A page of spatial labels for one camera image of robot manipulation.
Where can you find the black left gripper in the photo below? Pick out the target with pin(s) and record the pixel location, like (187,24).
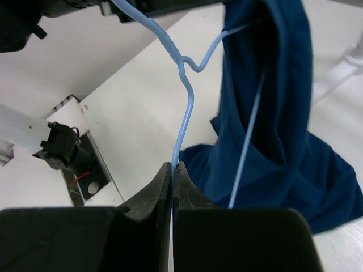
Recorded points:
(153,8)

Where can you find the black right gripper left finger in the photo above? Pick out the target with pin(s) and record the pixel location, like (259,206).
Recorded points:
(133,236)

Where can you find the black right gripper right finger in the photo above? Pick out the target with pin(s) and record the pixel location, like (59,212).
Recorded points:
(209,238)

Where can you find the light blue wire hanger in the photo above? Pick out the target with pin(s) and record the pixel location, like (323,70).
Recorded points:
(180,60)

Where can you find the blue t shirt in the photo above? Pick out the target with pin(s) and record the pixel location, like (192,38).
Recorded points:
(268,53)

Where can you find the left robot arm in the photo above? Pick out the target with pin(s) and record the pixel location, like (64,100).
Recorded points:
(56,143)

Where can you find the white clothes rack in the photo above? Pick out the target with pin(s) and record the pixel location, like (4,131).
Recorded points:
(350,65)

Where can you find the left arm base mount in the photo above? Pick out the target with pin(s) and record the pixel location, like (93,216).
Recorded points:
(96,186)

